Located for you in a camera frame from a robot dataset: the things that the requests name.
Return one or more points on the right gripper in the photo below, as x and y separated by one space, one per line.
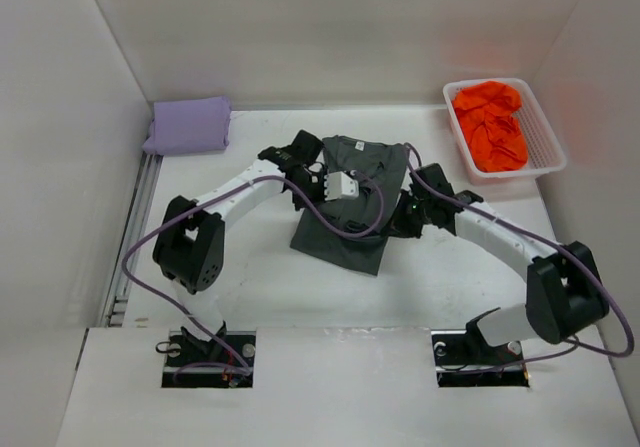
400 227

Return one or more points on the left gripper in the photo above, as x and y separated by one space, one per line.
300 204

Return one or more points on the orange t-shirt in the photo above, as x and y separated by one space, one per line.
486 115

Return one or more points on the purple t-shirt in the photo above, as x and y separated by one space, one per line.
189 127

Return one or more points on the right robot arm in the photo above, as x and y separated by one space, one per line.
561 296

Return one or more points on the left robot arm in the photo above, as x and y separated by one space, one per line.
190 251

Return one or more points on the white plastic laundry basket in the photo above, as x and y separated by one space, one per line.
545 154

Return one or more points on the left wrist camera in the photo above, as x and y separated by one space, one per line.
340 186

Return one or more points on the aluminium rail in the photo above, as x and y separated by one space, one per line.
116 289

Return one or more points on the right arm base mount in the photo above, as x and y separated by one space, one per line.
461 362

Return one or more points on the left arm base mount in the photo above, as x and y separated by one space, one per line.
193 363

